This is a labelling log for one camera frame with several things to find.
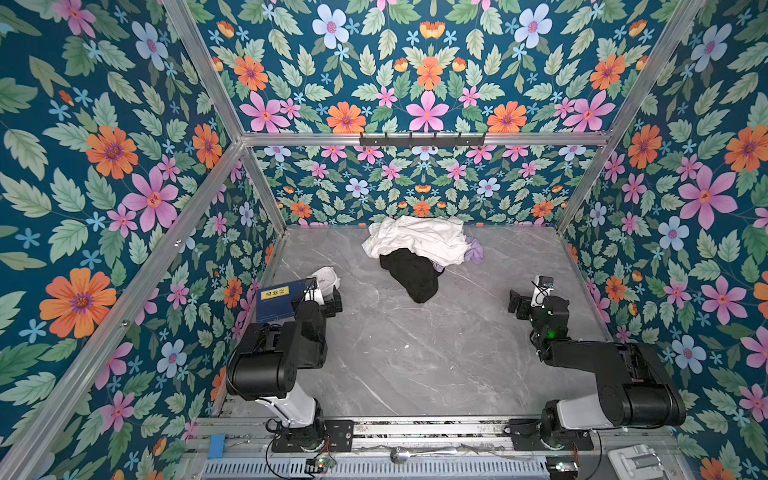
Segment black cloth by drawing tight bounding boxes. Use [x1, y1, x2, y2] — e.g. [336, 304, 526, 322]
[379, 248, 443, 304]

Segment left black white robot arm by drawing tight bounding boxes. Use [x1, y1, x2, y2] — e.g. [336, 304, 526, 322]
[225, 285, 343, 438]

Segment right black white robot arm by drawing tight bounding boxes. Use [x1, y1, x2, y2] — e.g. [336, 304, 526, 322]
[508, 291, 686, 437]

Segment purple cloth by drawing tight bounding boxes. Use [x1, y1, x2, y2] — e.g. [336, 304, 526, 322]
[463, 236, 485, 265]

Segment blue box with yellow label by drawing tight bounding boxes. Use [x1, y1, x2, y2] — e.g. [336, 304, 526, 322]
[255, 279, 318, 324]

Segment metal ladle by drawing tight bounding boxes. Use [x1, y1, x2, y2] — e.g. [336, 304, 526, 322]
[389, 447, 458, 465]

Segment blue tape piece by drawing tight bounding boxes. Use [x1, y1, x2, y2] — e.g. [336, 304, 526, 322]
[207, 434, 226, 460]

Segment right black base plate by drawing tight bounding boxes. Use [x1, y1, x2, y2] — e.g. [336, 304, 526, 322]
[503, 419, 594, 451]

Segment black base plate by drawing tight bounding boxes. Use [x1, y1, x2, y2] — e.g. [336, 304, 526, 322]
[271, 419, 355, 453]
[503, 419, 594, 451]

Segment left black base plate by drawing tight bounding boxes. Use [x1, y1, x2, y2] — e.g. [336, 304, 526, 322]
[271, 419, 355, 453]

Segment white cable duct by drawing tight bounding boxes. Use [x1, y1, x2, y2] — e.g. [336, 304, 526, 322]
[202, 457, 550, 479]

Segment grey coat hook rail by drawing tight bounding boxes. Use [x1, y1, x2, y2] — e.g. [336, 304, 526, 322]
[358, 132, 486, 149]

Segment white plastic bracket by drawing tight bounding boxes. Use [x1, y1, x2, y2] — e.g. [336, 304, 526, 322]
[608, 444, 666, 480]

